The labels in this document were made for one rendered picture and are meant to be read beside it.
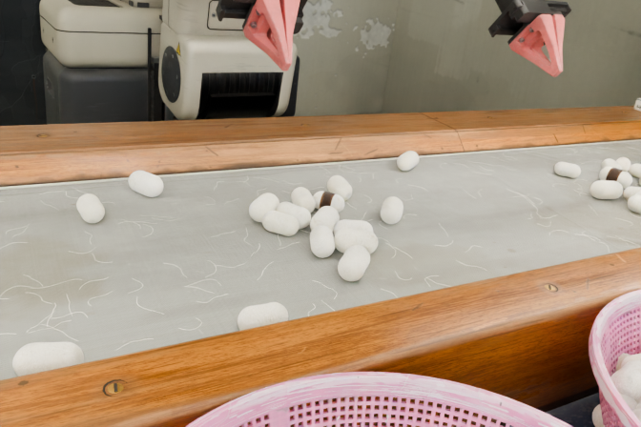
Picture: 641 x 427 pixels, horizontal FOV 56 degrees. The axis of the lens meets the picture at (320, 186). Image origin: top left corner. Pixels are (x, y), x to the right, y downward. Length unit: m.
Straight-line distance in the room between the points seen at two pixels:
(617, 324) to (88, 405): 0.34
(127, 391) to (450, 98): 2.61
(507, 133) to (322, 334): 0.59
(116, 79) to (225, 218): 0.85
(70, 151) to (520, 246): 0.44
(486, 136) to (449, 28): 2.03
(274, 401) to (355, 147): 0.47
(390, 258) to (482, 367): 0.14
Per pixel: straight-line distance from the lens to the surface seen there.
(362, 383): 0.33
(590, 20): 2.41
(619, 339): 0.48
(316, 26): 2.90
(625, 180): 0.81
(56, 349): 0.36
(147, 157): 0.64
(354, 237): 0.49
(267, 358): 0.34
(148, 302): 0.43
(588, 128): 1.02
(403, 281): 0.48
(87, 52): 1.34
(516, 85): 2.59
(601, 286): 0.49
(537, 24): 0.87
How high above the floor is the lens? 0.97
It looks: 22 degrees down
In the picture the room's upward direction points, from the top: 7 degrees clockwise
